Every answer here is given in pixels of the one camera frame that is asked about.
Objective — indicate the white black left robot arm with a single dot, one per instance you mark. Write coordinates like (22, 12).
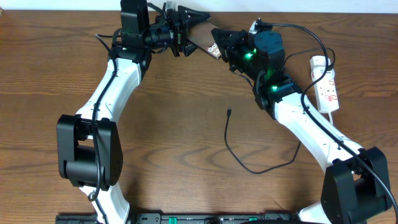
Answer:
(88, 144)

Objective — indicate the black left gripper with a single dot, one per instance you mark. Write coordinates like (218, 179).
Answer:
(178, 34)

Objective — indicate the white power extension socket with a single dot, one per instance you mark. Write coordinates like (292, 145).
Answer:
(325, 89)

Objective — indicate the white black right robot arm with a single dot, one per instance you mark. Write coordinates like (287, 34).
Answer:
(356, 183)

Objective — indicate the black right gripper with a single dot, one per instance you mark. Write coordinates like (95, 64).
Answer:
(231, 39)

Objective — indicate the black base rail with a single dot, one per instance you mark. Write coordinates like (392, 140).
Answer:
(156, 218)

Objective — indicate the Samsung Galaxy smartphone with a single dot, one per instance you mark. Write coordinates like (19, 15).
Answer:
(200, 35)

